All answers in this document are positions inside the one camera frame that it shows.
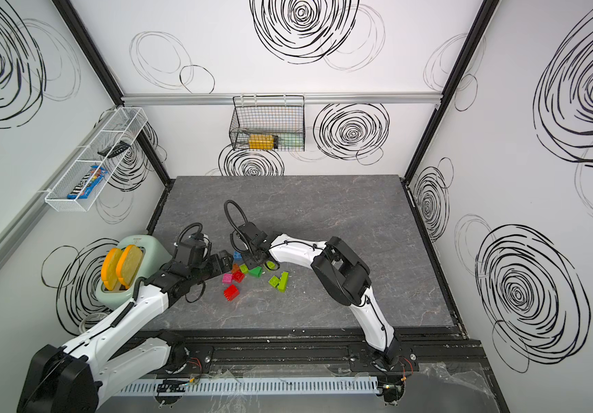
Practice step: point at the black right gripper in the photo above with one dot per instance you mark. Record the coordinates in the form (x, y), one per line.
(251, 261)

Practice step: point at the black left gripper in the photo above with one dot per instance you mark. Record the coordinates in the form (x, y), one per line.
(218, 268)

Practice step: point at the lime green long lego brick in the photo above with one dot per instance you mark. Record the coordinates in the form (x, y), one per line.
(280, 283)

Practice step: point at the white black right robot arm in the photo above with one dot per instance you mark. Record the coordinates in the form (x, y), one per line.
(343, 274)

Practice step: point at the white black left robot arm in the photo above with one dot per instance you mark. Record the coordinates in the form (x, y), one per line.
(86, 371)

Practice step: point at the small red lego brick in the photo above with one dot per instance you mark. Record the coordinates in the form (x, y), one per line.
(238, 276)

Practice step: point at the red lego brick front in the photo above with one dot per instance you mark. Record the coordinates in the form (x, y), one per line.
(231, 292)

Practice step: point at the mint green toaster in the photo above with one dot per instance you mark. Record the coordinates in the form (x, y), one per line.
(155, 255)

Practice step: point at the yellow toast slice right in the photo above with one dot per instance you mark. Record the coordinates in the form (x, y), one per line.
(128, 265)

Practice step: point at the yellow toast slice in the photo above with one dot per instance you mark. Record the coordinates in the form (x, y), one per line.
(128, 265)
(109, 269)

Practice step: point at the yellow toast slice left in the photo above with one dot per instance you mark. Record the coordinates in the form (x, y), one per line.
(109, 269)

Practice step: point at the yellow box in basket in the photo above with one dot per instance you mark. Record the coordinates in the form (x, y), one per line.
(262, 142)

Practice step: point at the green item in basket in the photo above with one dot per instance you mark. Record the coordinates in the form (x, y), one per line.
(289, 142)

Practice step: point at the blue candy packet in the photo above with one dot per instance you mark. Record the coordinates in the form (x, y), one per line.
(85, 186)

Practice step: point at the black remote control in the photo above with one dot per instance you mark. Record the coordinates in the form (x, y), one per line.
(115, 150)

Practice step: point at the black wire wall basket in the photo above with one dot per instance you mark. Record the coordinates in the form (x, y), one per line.
(265, 118)

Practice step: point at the white slotted cable duct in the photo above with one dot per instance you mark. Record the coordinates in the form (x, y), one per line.
(252, 386)

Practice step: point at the black corner frame post left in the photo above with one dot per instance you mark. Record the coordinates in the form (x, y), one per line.
(78, 30)

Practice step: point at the black corner frame post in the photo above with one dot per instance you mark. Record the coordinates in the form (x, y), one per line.
(78, 30)
(463, 60)

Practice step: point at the white wire shelf basket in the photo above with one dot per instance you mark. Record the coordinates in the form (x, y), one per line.
(126, 124)

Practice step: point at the aluminium wall rail back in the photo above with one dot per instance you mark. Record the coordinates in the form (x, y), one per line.
(189, 99)

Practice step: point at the aluminium wall rail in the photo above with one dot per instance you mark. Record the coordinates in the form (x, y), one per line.
(32, 212)
(189, 99)

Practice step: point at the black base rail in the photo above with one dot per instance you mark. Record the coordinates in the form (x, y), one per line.
(339, 349)

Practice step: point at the aluminium wall rail left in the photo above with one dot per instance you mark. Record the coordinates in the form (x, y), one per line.
(32, 212)

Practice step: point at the black corner frame post right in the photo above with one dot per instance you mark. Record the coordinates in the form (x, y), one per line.
(463, 60)

